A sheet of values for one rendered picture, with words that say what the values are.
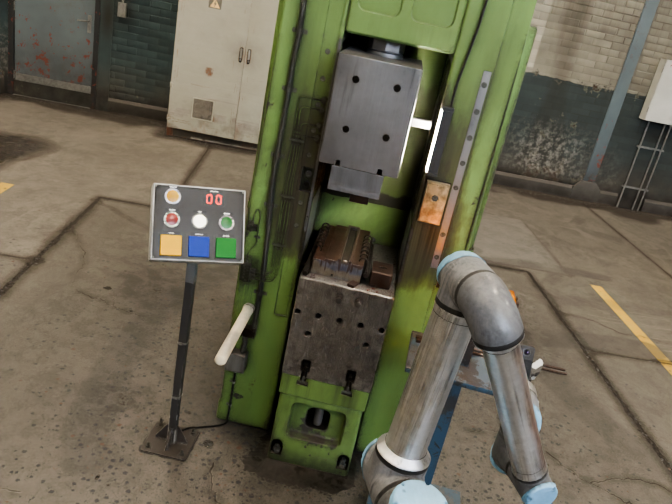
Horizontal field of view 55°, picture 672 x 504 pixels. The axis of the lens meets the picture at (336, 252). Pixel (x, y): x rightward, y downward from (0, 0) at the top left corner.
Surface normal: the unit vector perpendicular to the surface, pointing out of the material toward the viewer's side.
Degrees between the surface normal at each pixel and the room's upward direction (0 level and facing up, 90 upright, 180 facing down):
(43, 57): 90
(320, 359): 90
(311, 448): 90
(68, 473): 0
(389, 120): 90
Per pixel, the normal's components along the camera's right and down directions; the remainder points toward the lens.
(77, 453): 0.19, -0.91
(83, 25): 0.02, 0.38
